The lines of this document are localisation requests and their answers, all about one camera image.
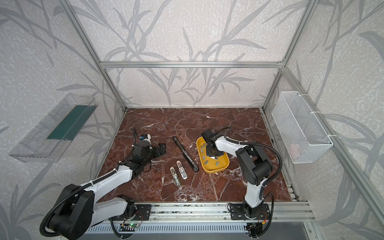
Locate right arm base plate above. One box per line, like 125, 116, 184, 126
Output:
227, 202, 271, 222

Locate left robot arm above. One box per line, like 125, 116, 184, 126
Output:
39, 140, 167, 240

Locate green circuit board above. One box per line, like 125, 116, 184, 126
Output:
119, 223, 141, 232

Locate pink object in basket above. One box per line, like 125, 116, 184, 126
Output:
289, 144, 301, 160

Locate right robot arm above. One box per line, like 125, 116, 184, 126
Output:
202, 130, 283, 216

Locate clear plastic wall shelf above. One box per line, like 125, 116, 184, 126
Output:
9, 94, 98, 163

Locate white wire basket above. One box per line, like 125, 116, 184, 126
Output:
272, 91, 333, 164

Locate yellow plastic tray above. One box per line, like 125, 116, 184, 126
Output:
196, 137, 230, 174

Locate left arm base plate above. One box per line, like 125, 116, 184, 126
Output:
128, 204, 152, 221

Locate aluminium front rail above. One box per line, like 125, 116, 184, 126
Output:
62, 201, 316, 224

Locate staple strips in tray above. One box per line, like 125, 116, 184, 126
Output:
200, 144, 219, 165

